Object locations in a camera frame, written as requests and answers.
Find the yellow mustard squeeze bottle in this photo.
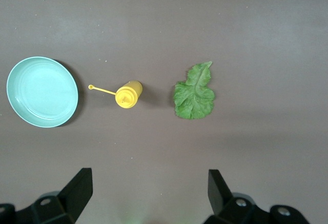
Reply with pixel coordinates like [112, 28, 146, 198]
[88, 80, 143, 109]

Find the mint green plate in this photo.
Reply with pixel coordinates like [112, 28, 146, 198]
[6, 56, 79, 129]

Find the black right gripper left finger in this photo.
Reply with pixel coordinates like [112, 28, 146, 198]
[0, 168, 93, 224]

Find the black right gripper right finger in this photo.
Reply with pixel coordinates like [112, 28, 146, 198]
[203, 169, 308, 224]

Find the green lettuce leaf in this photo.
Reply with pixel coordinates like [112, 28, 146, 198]
[173, 60, 215, 119]

